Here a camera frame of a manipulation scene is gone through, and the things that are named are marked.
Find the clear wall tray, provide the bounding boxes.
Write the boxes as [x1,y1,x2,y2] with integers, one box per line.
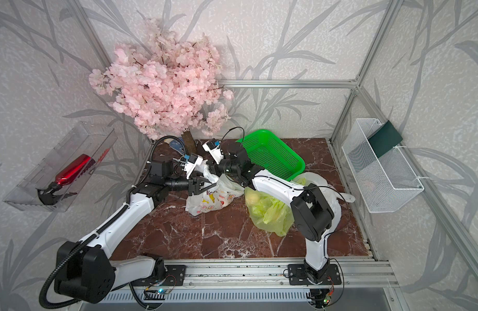
[3,122,118,213]

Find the blue tag at vase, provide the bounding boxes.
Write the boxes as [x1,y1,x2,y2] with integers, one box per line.
[168,139,186,155]

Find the green avocado plastic bag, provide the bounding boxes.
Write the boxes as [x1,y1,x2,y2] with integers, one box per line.
[244,187,294,237]

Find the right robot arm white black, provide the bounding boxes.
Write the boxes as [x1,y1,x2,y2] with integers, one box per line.
[203,139,340,285]

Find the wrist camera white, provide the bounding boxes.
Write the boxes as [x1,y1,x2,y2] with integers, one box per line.
[203,139,224,164]
[183,154,203,180]

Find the pink cherry blossom bouquet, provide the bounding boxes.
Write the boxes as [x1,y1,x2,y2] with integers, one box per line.
[88,19,234,140]

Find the dark green card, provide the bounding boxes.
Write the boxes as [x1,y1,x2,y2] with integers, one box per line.
[368,121,403,158]

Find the red spray bottle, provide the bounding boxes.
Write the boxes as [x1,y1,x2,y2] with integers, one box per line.
[37,154,95,206]

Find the green plastic basket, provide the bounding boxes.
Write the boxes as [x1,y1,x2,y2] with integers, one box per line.
[238,130,306,181]

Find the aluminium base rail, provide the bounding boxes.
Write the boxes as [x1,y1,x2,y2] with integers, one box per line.
[69,257,399,290]

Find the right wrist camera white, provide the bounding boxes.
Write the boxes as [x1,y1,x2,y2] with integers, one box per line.
[203,139,224,164]

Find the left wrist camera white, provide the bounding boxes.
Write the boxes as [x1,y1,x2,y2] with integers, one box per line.
[183,154,203,180]

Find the white wire mesh basket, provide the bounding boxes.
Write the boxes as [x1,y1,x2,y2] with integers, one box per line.
[342,118,424,213]

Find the brown bouquet trunk base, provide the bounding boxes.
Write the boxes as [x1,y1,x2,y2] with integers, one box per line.
[182,130,197,155]

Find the white printed plastic bag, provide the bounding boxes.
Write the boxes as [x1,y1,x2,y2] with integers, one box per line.
[293,172,356,232]

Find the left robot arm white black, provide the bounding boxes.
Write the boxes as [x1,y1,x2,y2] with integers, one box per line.
[39,160,223,310]

